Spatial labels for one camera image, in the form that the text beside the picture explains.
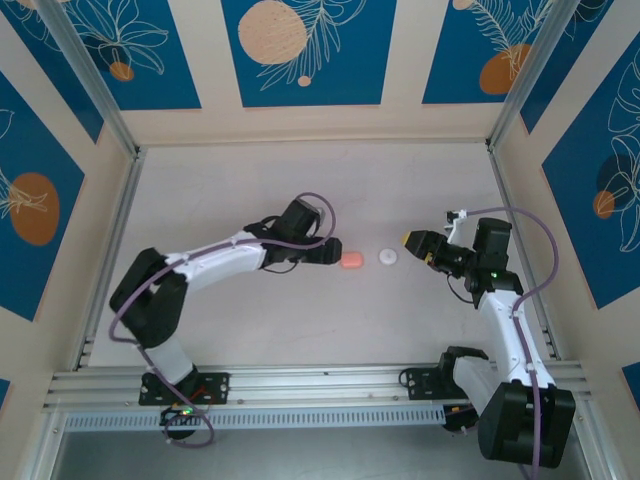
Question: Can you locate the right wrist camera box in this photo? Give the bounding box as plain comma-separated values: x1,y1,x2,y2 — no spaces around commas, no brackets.
445,209,474,246

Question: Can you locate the grey metal sheet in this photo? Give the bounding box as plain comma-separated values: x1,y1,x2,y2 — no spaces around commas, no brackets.
49,402,616,480

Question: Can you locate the blue floral wall panel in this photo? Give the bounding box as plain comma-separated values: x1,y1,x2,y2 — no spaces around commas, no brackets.
0,0,105,145
519,0,640,135
54,0,202,112
421,0,556,106
542,47,640,311
221,0,400,109
0,72,86,322

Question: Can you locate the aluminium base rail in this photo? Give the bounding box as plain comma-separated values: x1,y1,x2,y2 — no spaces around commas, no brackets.
42,360,594,416

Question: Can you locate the grey slotted cable duct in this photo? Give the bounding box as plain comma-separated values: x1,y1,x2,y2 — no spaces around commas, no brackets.
63,405,449,432

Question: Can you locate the aluminium frame post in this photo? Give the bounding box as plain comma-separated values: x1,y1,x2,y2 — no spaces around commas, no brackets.
34,0,147,162
485,0,584,151

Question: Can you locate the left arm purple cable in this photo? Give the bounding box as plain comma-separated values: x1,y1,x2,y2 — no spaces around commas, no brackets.
108,191,336,449

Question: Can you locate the aluminium side rail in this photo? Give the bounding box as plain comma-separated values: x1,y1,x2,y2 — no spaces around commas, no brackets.
487,142,564,362
72,152,149,371

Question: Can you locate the controller board with green light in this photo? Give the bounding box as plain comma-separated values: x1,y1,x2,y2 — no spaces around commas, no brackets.
442,403,484,436
159,405,201,426

